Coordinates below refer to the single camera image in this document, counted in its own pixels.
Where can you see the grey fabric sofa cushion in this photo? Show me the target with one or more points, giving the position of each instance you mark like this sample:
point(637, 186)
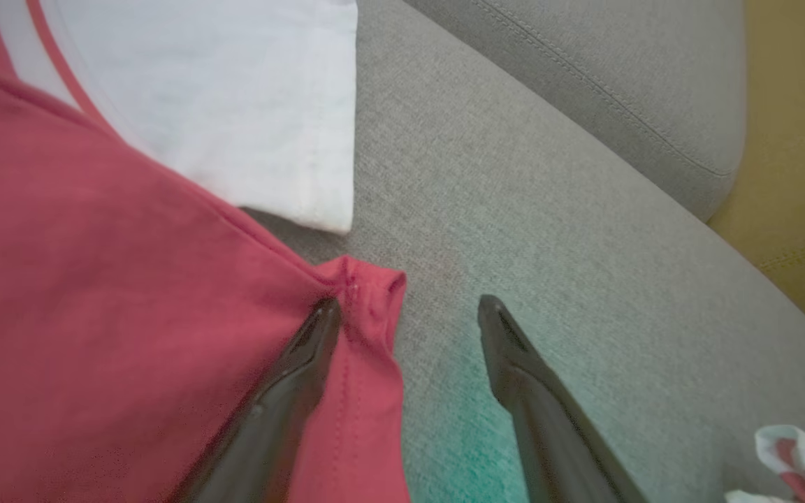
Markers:
point(619, 70)

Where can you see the large grey fabric sofa seat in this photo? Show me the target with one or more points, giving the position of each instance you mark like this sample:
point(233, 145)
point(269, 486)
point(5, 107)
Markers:
point(584, 279)

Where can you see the red garment with white sleeves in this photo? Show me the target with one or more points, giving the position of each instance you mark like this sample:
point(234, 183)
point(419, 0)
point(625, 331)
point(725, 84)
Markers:
point(95, 279)

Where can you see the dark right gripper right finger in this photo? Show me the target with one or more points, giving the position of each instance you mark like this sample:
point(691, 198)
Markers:
point(549, 433)

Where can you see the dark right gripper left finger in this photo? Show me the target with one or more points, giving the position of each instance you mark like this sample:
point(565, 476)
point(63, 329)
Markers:
point(270, 433)

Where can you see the white red striped cloth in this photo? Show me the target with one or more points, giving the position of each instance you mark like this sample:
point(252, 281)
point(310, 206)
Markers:
point(780, 443)

